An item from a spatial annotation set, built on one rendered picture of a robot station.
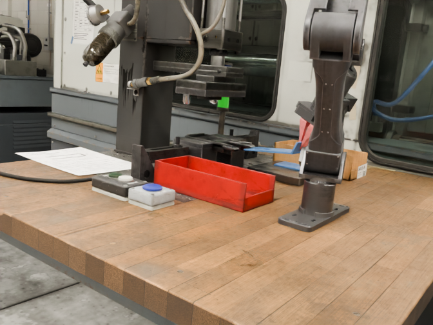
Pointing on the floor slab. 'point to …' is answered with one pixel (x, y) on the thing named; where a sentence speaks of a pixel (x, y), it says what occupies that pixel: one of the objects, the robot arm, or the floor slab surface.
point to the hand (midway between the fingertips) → (301, 145)
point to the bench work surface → (234, 251)
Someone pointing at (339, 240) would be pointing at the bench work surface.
